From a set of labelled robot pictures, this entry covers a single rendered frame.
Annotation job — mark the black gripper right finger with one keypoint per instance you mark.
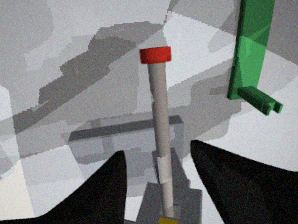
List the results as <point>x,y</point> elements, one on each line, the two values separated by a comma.
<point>246,191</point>

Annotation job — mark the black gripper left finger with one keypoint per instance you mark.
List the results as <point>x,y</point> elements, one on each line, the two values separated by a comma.
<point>100,200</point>

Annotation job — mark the grey tapered pin with red cap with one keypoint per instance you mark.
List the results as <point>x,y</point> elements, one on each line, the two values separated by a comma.
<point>156,57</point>

